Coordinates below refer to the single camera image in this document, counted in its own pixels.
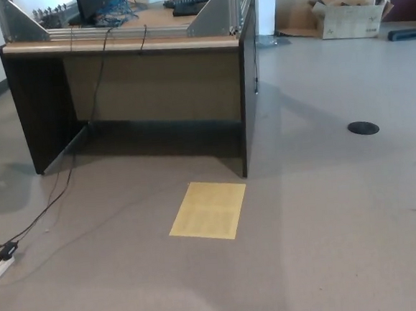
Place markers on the yellow paper sheet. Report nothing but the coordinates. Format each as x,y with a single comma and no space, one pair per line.
208,209

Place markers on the dark brown office desk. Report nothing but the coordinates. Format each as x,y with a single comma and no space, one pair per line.
152,84

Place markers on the clear plastic wrap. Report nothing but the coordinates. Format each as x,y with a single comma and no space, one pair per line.
271,40

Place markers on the black flat device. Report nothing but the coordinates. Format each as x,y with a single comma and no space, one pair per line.
185,9

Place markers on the black round floor cover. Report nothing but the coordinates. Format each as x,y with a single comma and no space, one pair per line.
363,128

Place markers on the white pillar cabinet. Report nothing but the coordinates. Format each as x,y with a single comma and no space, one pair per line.
266,7

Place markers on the flat cardboard sheet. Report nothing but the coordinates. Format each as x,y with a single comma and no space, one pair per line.
298,22

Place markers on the black computer monitor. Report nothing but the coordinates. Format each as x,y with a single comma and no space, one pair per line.
91,2

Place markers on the open cardboard box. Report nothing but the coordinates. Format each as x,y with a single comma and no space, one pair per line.
349,22

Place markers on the row of metal connectors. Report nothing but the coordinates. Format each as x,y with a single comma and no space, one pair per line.
52,13

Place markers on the black power adapter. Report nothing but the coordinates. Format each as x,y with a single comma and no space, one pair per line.
8,249

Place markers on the blue foam pad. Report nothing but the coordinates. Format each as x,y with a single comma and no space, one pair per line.
407,34

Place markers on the aluminium profile frame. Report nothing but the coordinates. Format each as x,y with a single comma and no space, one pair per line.
25,29

